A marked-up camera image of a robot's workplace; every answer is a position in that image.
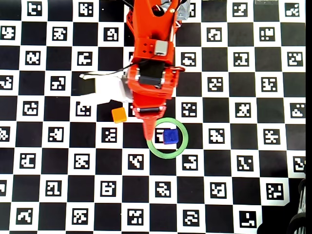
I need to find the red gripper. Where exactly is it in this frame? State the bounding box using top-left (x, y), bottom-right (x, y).
top-left (125, 60), bottom-right (185, 141)

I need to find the blue cube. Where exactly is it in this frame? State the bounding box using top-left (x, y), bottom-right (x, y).
top-left (162, 128), bottom-right (179, 145)

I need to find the orange cube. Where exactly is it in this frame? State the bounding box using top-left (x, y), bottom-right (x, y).
top-left (111, 107), bottom-right (127, 124)

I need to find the black white marker board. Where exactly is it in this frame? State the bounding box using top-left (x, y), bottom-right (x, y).
top-left (0, 0), bottom-right (307, 234)

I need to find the black coiled stand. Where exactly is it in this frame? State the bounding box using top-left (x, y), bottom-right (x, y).
top-left (287, 179), bottom-right (307, 234)

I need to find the green ring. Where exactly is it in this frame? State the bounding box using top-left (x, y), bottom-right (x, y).
top-left (146, 117), bottom-right (190, 159)

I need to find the grey duct tape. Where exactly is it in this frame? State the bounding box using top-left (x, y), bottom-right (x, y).
top-left (119, 78), bottom-right (134, 103)
top-left (160, 0), bottom-right (191, 21)

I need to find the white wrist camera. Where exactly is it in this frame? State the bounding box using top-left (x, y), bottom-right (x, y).
top-left (79, 73), bottom-right (134, 104)

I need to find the thin black camera cable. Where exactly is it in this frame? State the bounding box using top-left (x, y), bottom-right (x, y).
top-left (81, 60), bottom-right (147, 78)

